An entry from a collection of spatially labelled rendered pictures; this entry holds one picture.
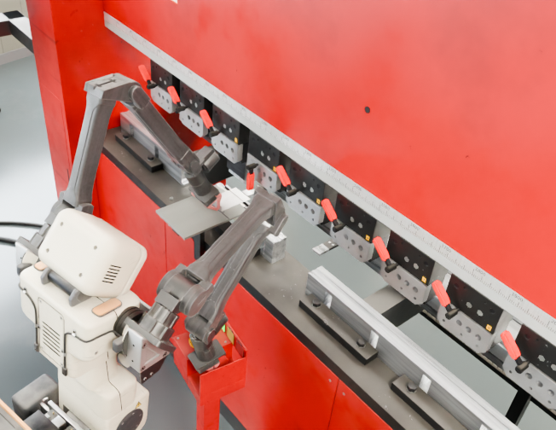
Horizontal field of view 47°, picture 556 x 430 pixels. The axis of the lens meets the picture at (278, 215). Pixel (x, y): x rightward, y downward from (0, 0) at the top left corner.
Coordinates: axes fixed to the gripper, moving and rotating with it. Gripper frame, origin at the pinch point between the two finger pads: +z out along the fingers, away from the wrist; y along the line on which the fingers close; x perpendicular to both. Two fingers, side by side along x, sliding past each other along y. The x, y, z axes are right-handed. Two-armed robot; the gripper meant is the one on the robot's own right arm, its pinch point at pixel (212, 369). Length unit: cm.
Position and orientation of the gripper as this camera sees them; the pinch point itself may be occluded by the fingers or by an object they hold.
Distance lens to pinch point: 207.1
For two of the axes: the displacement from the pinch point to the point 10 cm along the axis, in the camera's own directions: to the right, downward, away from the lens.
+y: 8.5, -4.5, 2.9
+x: -5.2, -5.5, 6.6
